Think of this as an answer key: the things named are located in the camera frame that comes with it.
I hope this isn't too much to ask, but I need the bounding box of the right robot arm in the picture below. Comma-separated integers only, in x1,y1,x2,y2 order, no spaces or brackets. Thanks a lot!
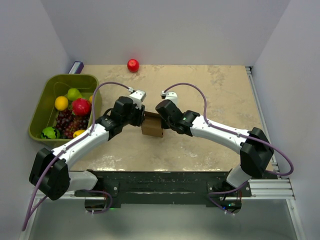
155,99,274,197

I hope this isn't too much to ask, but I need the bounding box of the small watermelon toy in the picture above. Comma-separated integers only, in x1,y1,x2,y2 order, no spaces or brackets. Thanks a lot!
40,126,61,139

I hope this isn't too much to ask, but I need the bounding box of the purple grapes bunch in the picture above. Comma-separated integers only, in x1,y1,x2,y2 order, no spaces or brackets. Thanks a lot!
54,109,90,140

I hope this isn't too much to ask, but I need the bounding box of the red apple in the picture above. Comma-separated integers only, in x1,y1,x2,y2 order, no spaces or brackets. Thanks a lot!
127,58,140,73

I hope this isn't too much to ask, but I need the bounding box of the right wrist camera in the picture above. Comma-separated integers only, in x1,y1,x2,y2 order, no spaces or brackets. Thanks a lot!
159,91,178,106

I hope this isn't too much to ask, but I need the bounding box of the yellow lemon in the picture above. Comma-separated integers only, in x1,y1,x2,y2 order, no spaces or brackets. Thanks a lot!
54,96,69,111

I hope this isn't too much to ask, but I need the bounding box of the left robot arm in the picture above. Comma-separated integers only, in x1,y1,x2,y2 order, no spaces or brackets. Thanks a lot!
29,90,146,201

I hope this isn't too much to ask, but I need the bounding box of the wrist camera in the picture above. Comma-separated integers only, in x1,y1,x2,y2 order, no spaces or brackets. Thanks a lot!
129,90,147,109
159,91,178,106

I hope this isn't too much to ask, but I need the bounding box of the purple white box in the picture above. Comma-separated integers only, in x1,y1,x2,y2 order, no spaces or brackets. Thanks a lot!
68,61,84,74

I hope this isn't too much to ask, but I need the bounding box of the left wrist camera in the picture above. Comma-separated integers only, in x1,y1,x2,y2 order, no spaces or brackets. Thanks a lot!
129,90,147,109

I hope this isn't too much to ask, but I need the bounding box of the brown cardboard box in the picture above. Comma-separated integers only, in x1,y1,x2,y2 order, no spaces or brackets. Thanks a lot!
141,111,164,138

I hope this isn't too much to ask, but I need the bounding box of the green plastic bin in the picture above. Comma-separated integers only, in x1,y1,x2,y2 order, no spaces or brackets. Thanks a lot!
28,74,100,148

